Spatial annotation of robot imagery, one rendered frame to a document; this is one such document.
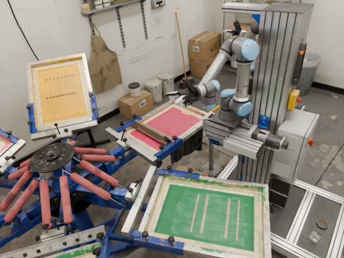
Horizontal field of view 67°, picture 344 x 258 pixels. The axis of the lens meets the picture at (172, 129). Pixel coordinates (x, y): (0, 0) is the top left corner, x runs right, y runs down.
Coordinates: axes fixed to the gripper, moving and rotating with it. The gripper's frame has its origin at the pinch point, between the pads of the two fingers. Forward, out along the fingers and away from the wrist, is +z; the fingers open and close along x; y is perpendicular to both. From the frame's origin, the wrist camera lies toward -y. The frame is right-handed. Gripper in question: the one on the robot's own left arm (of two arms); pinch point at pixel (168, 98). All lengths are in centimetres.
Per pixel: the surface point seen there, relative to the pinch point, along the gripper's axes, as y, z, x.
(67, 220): 56, 77, 4
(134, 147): 57, 15, 54
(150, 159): 60, 10, 33
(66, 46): -6, 24, 264
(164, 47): 42, -148, 323
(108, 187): 61, 48, 24
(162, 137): 57, -11, 53
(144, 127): 53, -4, 75
